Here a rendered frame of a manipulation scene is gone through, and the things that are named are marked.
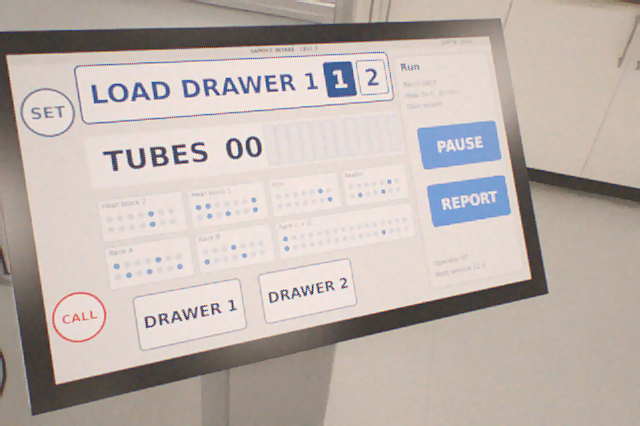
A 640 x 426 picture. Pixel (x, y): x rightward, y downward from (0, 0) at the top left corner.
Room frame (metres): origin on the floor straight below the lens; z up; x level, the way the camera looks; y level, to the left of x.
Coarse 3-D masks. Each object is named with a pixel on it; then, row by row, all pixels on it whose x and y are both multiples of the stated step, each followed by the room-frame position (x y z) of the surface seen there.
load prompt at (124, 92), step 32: (96, 64) 0.48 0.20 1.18; (128, 64) 0.49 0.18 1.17; (160, 64) 0.50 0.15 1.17; (192, 64) 0.51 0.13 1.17; (224, 64) 0.52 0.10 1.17; (256, 64) 0.53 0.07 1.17; (288, 64) 0.55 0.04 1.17; (320, 64) 0.56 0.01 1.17; (352, 64) 0.57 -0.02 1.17; (384, 64) 0.59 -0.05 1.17; (96, 96) 0.46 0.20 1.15; (128, 96) 0.47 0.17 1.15; (160, 96) 0.48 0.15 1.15; (192, 96) 0.49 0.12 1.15; (224, 96) 0.50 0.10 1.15; (256, 96) 0.51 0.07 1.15; (288, 96) 0.53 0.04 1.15; (320, 96) 0.54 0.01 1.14; (352, 96) 0.55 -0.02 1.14; (384, 96) 0.57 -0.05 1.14
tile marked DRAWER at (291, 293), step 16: (272, 272) 0.41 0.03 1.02; (288, 272) 0.42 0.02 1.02; (304, 272) 0.42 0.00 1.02; (320, 272) 0.43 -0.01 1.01; (336, 272) 0.44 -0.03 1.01; (352, 272) 0.44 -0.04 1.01; (272, 288) 0.41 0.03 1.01; (288, 288) 0.41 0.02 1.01; (304, 288) 0.42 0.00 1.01; (320, 288) 0.42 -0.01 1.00; (336, 288) 0.43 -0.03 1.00; (352, 288) 0.43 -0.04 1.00; (272, 304) 0.40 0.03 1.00; (288, 304) 0.40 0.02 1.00; (304, 304) 0.41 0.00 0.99; (320, 304) 0.41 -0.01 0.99; (336, 304) 0.42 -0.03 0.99; (352, 304) 0.42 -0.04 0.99; (272, 320) 0.39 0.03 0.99; (288, 320) 0.39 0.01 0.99
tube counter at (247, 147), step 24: (288, 120) 0.51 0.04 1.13; (312, 120) 0.52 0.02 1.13; (336, 120) 0.53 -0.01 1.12; (360, 120) 0.54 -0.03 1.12; (384, 120) 0.55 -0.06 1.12; (240, 144) 0.48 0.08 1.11; (264, 144) 0.49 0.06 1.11; (288, 144) 0.50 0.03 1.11; (312, 144) 0.51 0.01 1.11; (336, 144) 0.52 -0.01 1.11; (360, 144) 0.53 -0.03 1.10; (384, 144) 0.54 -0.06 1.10; (240, 168) 0.47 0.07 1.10; (264, 168) 0.47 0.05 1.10
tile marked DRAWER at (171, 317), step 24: (192, 288) 0.38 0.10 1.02; (216, 288) 0.39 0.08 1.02; (240, 288) 0.40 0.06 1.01; (144, 312) 0.36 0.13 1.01; (168, 312) 0.36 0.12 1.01; (192, 312) 0.37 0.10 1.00; (216, 312) 0.38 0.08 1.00; (240, 312) 0.38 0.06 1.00; (144, 336) 0.34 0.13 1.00; (168, 336) 0.35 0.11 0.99; (192, 336) 0.36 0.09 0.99
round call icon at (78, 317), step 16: (96, 288) 0.36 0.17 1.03; (48, 304) 0.34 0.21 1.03; (64, 304) 0.34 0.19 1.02; (80, 304) 0.34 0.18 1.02; (96, 304) 0.35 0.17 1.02; (64, 320) 0.33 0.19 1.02; (80, 320) 0.34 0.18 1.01; (96, 320) 0.34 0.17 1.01; (64, 336) 0.32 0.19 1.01; (80, 336) 0.33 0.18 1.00; (96, 336) 0.33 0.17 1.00
